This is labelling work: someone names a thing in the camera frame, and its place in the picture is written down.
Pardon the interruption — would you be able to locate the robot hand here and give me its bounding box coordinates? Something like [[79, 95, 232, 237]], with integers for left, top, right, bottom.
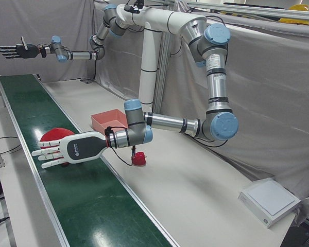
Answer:
[[0, 37, 42, 60], [31, 130, 109, 169]]

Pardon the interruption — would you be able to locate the large red ball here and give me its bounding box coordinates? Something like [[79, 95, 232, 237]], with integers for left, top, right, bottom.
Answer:
[[39, 127, 76, 167]]

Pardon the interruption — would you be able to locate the pink plastic basket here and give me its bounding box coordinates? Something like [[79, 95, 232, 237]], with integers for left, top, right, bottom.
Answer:
[[91, 109, 130, 135]]

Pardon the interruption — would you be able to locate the red bell pepper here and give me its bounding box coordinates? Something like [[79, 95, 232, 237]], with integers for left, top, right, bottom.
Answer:
[[131, 151, 147, 167]]

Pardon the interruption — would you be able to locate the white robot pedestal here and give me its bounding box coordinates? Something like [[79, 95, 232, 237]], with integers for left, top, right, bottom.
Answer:
[[115, 4, 208, 114]]

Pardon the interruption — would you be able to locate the black overhead camera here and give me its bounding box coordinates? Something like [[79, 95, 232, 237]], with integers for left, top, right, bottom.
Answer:
[[123, 0, 145, 14]]

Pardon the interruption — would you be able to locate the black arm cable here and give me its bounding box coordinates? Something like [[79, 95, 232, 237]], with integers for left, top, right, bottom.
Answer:
[[109, 136, 230, 167]]

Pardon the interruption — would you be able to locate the grey cloth curtain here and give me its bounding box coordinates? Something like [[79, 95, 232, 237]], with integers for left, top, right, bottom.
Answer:
[[0, 0, 98, 83], [92, 0, 309, 206]]

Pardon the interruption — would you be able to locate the white flat box device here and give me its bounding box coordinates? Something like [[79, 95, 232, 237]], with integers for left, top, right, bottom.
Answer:
[[237, 178, 302, 229]]

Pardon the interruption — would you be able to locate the green conveyor belt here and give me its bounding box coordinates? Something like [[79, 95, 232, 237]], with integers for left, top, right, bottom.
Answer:
[[0, 74, 181, 247]]

